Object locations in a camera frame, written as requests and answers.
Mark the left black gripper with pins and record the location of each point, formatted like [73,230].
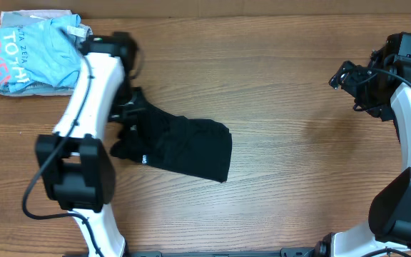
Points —
[128,116]

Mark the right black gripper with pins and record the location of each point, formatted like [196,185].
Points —
[352,83]

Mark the black t-shirt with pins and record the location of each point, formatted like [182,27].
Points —
[194,147]

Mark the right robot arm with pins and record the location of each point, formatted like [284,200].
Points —
[387,230]

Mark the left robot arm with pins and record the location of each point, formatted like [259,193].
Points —
[74,166]

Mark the light blue printed t-shirt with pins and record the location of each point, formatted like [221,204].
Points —
[40,53]

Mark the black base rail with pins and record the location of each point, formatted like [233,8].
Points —
[284,252]

